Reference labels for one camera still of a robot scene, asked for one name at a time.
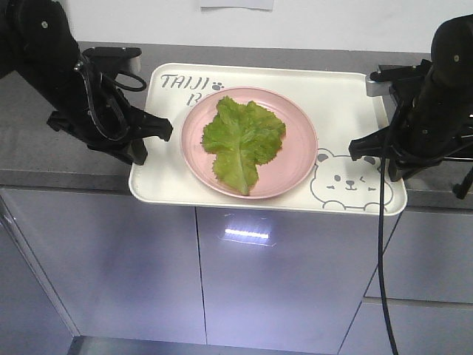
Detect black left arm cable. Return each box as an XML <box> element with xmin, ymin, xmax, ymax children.
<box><xmin>73</xmin><ymin>62</ymin><xmax>148</xmax><ymax>141</ymax></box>

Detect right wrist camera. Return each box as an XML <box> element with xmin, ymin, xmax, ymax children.
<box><xmin>365</xmin><ymin>61</ymin><xmax>432</xmax><ymax>97</ymax></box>

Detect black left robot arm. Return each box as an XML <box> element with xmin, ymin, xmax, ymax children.
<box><xmin>1</xmin><ymin>1</ymin><xmax>173</xmax><ymax>165</ymax></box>

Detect white bear-print serving tray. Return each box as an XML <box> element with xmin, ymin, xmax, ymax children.
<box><xmin>129</xmin><ymin>63</ymin><xmax>407</xmax><ymax>216</ymax></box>

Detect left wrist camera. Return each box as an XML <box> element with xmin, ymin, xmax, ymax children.
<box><xmin>82</xmin><ymin>47</ymin><xmax>142</xmax><ymax>78</ymax></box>

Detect pink round plate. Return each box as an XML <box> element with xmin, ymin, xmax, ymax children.
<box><xmin>180</xmin><ymin>87</ymin><xmax>317</xmax><ymax>200</ymax></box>

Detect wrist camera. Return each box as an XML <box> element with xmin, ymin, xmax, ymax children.
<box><xmin>82</xmin><ymin>47</ymin><xmax>142</xmax><ymax>78</ymax></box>
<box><xmin>365</xmin><ymin>61</ymin><xmax>432</xmax><ymax>97</ymax></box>

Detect green lettuce leaf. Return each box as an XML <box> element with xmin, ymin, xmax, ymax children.
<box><xmin>201</xmin><ymin>96</ymin><xmax>286</xmax><ymax>195</ymax></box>

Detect grey lower cabinet doors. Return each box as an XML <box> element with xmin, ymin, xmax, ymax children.
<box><xmin>0</xmin><ymin>186</ymin><xmax>473</xmax><ymax>355</ymax></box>

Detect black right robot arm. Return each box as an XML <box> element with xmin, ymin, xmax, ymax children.
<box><xmin>379</xmin><ymin>15</ymin><xmax>472</xmax><ymax>181</ymax></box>

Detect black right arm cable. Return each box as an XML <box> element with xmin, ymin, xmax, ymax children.
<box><xmin>376</xmin><ymin>95</ymin><xmax>402</xmax><ymax>355</ymax></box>

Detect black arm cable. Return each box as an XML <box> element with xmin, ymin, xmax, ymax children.
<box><xmin>73</xmin><ymin>62</ymin><xmax>148</xmax><ymax>141</ymax></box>
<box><xmin>376</xmin><ymin>95</ymin><xmax>402</xmax><ymax>355</ymax></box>

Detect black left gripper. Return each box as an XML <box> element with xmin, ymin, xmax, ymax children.
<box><xmin>47</xmin><ymin>101</ymin><xmax>173</xmax><ymax>165</ymax></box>

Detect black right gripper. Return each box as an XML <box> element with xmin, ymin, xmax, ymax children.
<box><xmin>348</xmin><ymin>125</ymin><xmax>472</xmax><ymax>182</ymax></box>

